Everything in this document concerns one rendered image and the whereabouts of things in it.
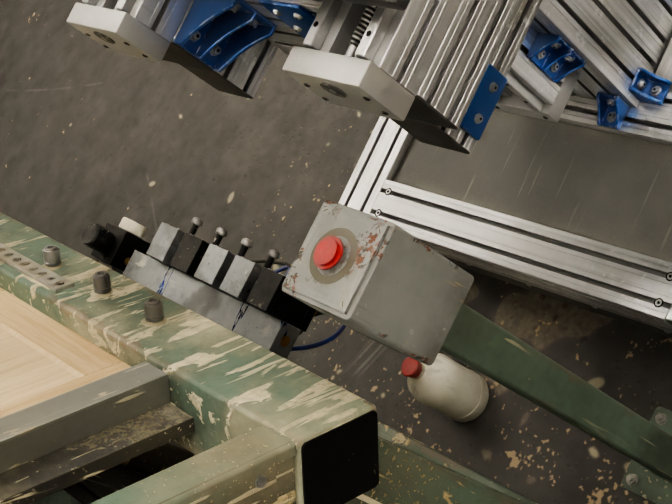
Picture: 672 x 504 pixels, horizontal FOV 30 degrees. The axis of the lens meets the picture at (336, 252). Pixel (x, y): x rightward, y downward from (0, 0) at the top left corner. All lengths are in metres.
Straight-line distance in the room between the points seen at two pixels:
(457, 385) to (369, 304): 0.91
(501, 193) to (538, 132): 0.13
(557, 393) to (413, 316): 0.38
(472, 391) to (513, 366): 0.67
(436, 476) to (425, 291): 0.26
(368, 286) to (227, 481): 0.26
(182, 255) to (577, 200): 0.70
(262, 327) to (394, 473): 0.32
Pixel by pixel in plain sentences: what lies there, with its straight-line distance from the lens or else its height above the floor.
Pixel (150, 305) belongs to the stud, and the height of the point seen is 0.89.
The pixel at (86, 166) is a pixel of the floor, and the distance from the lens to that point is 3.52.
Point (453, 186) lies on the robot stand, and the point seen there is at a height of 0.21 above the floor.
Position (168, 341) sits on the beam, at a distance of 1.62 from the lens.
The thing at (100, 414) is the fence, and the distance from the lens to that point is 1.53.
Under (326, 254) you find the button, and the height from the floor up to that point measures 0.94.
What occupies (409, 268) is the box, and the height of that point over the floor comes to 0.87.
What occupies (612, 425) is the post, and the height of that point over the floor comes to 0.29.
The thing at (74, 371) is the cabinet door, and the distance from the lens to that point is 1.64.
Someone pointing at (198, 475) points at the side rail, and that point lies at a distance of 1.33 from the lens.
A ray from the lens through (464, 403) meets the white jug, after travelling 2.32.
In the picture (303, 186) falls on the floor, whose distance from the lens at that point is 2.87.
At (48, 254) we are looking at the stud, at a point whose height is 0.88.
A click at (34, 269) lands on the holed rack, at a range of 1.89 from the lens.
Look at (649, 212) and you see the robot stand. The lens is 2.09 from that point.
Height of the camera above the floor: 1.92
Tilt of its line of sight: 45 degrees down
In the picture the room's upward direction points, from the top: 59 degrees counter-clockwise
